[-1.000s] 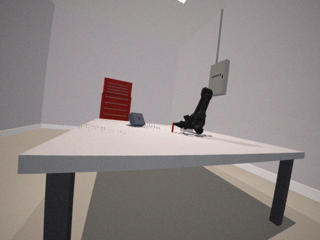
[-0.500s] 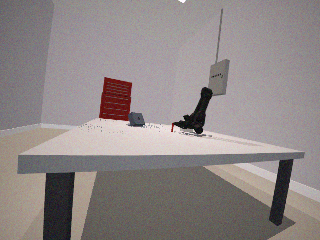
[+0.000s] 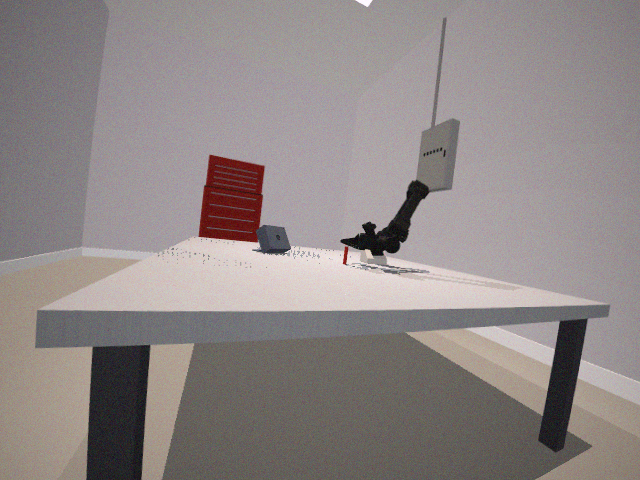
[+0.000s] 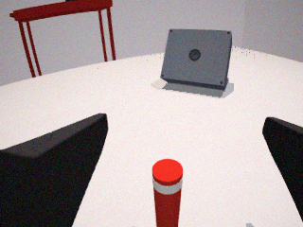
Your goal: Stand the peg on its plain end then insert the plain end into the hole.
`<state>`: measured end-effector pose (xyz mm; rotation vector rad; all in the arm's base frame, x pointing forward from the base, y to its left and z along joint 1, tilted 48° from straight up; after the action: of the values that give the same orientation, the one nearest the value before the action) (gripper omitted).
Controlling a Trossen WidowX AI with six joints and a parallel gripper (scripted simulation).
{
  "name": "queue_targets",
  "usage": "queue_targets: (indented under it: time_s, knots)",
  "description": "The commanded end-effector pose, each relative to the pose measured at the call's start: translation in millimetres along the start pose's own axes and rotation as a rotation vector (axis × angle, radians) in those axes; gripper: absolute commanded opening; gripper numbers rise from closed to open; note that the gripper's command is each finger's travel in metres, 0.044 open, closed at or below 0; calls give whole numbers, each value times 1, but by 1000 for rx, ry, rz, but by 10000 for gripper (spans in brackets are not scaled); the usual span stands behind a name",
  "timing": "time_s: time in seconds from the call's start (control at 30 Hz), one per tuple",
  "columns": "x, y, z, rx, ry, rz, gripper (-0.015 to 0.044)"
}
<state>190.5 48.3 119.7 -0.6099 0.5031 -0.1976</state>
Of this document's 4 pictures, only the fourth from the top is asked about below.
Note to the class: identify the grey sloped panel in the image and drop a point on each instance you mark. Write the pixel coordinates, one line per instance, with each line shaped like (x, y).
(197, 57)

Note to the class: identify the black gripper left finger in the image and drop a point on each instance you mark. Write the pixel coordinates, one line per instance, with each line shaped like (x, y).
(43, 181)

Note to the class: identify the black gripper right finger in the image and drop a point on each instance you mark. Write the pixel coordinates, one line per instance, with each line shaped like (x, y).
(285, 143)

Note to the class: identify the red peg with white band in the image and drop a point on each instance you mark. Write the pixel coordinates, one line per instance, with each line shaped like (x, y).
(167, 180)

